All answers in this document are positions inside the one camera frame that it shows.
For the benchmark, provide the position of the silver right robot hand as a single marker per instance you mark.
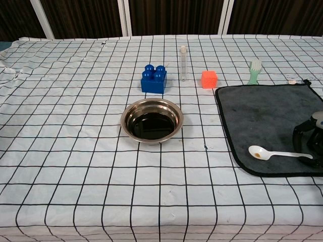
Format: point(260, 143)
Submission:
point(309, 133)

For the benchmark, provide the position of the blue toy building block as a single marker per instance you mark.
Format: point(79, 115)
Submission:
point(152, 84)

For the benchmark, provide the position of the clear capped test tube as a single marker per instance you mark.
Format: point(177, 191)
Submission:
point(183, 65)

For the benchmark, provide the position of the white partition frame post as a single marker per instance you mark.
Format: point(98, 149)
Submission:
point(225, 17)
point(125, 17)
point(43, 17)

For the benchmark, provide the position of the orange sponge cube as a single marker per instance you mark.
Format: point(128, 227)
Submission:
point(209, 80)

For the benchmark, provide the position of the white plastic spoon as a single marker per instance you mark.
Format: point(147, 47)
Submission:
point(260, 152)

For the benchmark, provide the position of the stainless steel bowl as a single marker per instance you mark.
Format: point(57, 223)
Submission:
point(152, 126)

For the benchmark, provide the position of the white black-checked tablecloth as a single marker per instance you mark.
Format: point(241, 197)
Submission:
point(75, 151)

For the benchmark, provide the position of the green brush white bristles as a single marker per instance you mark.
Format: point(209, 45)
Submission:
point(253, 74)

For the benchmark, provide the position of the dark grey cloth mat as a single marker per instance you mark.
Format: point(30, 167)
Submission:
point(262, 118)

